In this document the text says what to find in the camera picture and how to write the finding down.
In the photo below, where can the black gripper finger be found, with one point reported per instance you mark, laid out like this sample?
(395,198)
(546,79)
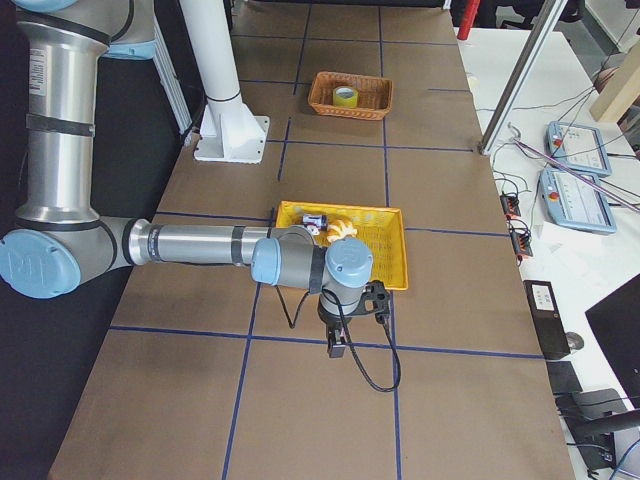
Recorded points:
(340,344)
(332,345)

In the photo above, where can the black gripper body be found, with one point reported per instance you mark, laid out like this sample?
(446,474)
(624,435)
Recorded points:
(332,319)

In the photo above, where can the yellow tape roll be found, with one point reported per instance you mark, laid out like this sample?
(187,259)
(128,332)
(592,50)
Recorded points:
(345,97)

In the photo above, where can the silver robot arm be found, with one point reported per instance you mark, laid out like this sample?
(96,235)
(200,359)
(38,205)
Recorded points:
(61,242)

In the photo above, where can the yellow plastic basket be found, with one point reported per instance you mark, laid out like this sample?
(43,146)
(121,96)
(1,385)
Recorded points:
(380,228)

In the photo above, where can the brown wicker basket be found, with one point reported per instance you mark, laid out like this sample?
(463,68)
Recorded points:
(375,95)

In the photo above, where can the toy croissant bread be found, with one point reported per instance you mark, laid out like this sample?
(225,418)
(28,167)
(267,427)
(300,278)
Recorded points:
(340,229)

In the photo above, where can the black power adapter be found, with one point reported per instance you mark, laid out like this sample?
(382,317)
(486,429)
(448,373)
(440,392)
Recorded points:
(546,319)

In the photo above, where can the white mounting column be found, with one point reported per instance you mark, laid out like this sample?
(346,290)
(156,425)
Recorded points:
(229,131)

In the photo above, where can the lower teach pendant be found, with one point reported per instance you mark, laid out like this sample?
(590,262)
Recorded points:
(572,203)

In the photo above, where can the teach pendant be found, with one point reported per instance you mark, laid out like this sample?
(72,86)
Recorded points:
(572,203)
(578,146)

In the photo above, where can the black monitor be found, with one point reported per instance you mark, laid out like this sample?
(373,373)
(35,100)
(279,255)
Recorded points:
(614,322)

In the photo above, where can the upper teach pendant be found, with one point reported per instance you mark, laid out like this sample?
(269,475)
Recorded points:
(578,146)

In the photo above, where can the aluminium frame post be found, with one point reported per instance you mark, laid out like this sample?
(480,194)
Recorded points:
(549,16)

